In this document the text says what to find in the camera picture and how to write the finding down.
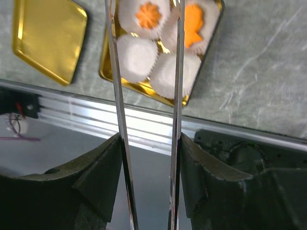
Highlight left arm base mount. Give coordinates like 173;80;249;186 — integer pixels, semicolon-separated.
0;86;40;119

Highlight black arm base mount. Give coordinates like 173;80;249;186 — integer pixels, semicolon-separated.
194;130;307;175

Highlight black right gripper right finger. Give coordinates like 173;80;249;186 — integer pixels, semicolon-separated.
180;134;307;230

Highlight metal serving tongs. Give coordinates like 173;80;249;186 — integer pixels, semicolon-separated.
104;0;186;230

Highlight orange fish cookie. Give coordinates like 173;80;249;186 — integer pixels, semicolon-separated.
184;4;203;48

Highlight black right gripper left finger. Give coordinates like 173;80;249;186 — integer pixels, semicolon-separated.
0;134;122;230

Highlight white paper cup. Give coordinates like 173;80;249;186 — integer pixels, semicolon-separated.
117;34;158;83
118;0;170;40
150;53;201;99
160;0;220;55

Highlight black gold cookie tin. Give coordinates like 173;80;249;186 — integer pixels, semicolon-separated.
99;0;225;107

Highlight gold tin lid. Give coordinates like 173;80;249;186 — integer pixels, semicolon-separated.
12;0;88;86

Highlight aluminium table rail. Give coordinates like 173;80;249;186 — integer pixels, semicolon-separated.
0;80;307;155

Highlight orange swirl cookie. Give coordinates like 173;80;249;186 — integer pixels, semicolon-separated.
135;1;162;29

